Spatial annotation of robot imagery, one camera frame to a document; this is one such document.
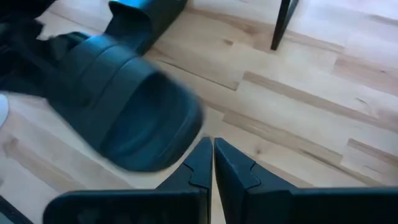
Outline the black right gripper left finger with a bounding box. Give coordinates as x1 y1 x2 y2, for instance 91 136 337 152
42 136 214 224

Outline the black metal shelf leg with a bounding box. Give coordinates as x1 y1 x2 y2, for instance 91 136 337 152
269 0 300 52

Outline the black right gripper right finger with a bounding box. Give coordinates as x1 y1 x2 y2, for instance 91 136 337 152
214 138 398 224

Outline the black rubber slide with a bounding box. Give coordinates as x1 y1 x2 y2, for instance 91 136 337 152
104 0 189 57
40 30 206 174

